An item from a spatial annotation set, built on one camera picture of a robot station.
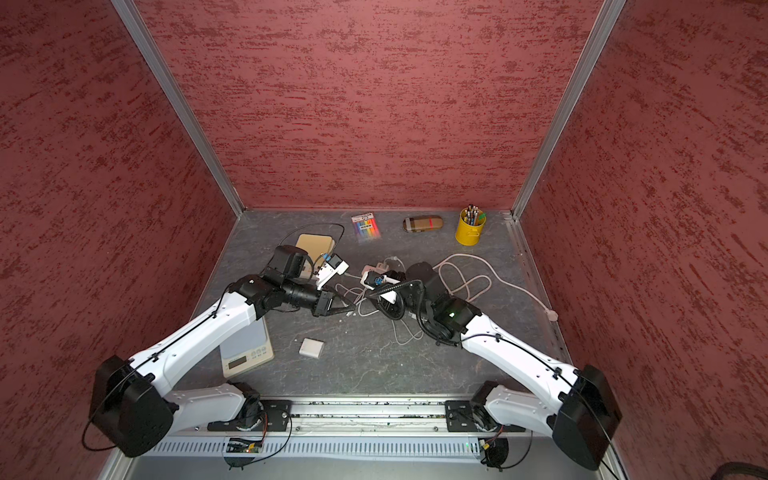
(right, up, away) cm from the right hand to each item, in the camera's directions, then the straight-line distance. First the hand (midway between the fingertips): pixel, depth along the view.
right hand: (375, 290), depth 75 cm
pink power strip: (0, +4, +21) cm, 21 cm away
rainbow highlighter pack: (-6, +18, +39) cm, 43 cm away
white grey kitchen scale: (-37, -18, +7) cm, 42 cm away
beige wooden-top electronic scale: (-23, +11, +30) cm, 39 cm away
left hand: (-6, -5, -3) cm, 9 cm away
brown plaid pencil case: (+16, +19, +38) cm, 46 cm away
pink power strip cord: (+57, -12, +20) cm, 62 cm away
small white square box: (-19, -18, +9) cm, 28 cm away
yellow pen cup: (+32, +18, +26) cm, 45 cm away
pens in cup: (+32, +21, +22) cm, 44 cm away
